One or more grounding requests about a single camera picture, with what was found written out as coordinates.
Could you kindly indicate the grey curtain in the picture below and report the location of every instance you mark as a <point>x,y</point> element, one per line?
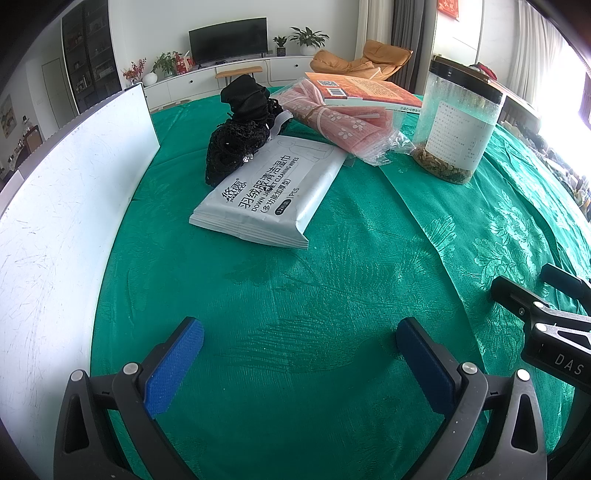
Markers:
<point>408,27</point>

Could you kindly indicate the clear jar with black lid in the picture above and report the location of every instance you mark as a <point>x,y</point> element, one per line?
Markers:
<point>457,124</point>

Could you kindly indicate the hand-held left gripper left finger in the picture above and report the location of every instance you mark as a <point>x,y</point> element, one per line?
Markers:
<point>178,364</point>

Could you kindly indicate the white board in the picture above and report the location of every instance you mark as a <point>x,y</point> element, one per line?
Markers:
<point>55,207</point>

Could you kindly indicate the black lace cloth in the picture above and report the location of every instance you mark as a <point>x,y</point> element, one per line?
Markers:
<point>240,129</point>

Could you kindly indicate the brown wooden furniture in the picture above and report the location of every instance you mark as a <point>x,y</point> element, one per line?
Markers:
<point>519,110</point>

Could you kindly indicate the orange book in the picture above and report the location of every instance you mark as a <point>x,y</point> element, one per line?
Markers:
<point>364,92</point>

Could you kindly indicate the pink cloth in plastic bag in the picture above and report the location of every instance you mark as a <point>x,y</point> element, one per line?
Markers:
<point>341,122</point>

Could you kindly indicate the dark bookcase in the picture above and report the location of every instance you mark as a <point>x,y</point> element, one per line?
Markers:
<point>90,50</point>

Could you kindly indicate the white wet wipes pack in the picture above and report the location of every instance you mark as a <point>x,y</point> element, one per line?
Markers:
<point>272,194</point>

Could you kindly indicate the green leafy potted plant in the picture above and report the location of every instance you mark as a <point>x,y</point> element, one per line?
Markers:
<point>165,63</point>

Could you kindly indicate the small potted plant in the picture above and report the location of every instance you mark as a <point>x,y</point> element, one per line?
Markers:
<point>280,45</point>

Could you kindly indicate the large potted plant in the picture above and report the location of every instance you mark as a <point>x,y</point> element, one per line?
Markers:
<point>308,39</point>

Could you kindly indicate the red gift box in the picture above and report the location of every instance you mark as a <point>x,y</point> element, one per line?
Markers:
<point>183,63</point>

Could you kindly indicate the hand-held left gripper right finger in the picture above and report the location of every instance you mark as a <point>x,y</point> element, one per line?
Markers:
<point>427,364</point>

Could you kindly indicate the orange lounge chair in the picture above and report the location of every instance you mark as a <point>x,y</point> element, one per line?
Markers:
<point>369,57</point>

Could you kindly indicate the white TV cabinet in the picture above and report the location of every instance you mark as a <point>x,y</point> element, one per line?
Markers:
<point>203,81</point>

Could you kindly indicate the red flowers in white vase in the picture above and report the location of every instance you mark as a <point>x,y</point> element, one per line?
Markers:
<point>143,74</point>

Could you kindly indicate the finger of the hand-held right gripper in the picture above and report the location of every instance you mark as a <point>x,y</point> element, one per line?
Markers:
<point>565,279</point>
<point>517,295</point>

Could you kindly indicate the green tablecloth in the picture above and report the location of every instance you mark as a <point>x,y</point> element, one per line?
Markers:
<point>323,300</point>

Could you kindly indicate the black television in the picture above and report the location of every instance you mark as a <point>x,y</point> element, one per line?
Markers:
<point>228,39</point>

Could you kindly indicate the wooden stool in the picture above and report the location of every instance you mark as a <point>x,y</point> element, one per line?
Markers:
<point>238,70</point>

